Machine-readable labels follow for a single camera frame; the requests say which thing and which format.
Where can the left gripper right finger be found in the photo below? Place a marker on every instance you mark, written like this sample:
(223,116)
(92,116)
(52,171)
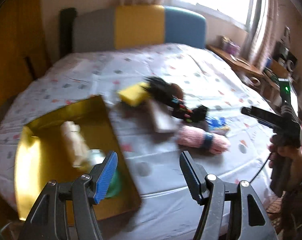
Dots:
(194,176)

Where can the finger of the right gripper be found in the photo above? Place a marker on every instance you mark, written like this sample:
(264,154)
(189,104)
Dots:
(261,114)
(266,123)

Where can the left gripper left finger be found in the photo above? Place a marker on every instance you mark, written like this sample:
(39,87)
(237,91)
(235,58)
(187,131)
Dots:
(104,177)

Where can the green white soft bottle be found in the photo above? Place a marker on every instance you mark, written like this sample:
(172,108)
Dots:
(108,172)

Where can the cream mesh cloth roll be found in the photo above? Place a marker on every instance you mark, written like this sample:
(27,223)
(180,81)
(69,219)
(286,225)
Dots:
(74,143)

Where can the pink fuzzy towel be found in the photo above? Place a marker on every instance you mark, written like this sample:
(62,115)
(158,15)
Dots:
(198,138)

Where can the blue patterned packet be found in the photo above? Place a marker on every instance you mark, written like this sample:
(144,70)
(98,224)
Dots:
(217,124)

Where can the white foam block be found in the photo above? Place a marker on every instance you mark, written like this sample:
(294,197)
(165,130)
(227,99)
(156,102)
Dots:
(161,115)

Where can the black hair piece with beads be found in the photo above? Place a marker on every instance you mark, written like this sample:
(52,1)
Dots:
(164,92)

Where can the brown egg makeup sponge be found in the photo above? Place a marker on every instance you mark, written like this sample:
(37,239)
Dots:
(177,91)

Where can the yellow sponge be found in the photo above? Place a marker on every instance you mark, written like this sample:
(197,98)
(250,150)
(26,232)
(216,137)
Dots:
(134,95)

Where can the wooden side desk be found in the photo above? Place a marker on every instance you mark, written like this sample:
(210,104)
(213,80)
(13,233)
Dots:
(267,87)

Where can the gold tray box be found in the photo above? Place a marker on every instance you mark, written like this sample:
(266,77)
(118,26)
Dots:
(41,156)

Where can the grey yellow blue headboard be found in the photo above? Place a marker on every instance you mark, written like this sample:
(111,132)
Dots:
(131,26)

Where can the wooden wardrobe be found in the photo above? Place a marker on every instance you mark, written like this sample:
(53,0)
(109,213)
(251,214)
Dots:
(23,53)

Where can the black rolled mat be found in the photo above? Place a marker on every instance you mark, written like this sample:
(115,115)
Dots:
(66,21)

